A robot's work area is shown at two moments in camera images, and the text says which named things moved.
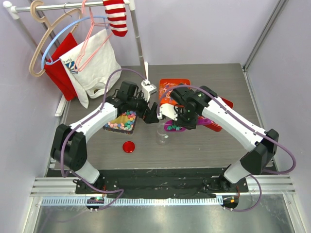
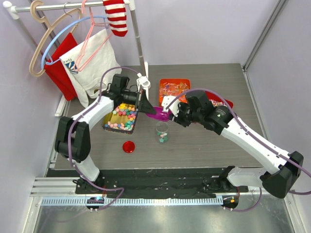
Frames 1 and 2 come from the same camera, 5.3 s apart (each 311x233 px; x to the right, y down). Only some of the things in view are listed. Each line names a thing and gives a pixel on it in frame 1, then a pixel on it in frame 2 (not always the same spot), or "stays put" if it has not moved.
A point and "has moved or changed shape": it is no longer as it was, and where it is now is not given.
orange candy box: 165,86 stays put
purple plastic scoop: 170,126 has moved or changed shape
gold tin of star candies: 125,123 stays put
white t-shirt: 89,66 stays put
